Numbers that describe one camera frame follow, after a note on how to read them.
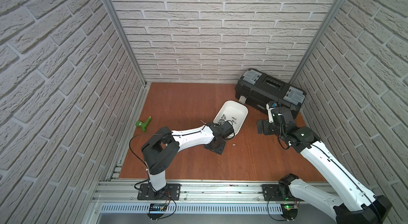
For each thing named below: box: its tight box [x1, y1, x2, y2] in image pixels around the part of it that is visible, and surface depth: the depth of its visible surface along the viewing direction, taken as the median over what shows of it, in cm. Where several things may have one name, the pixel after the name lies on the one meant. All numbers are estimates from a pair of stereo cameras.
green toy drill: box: [134, 115, 152, 133], surface depth 98 cm
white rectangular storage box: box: [213, 99, 249, 137], surface depth 102 cm
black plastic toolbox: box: [234, 68, 308, 117], surface depth 97 cm
